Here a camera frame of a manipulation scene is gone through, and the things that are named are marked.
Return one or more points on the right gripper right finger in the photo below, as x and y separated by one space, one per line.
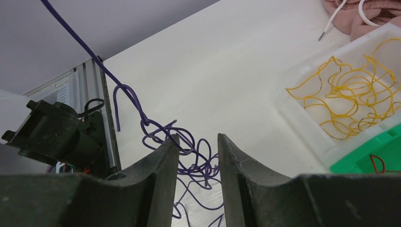
257 196

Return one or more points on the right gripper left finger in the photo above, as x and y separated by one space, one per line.
141 195

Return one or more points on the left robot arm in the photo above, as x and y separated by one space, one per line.
38 136

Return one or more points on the green plastic bin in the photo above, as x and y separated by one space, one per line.
379 155

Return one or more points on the clear plastic bin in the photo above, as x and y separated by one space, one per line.
339 101

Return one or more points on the pink crumpled garment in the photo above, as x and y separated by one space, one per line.
356 18

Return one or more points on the aluminium frame rail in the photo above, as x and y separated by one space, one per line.
84 89

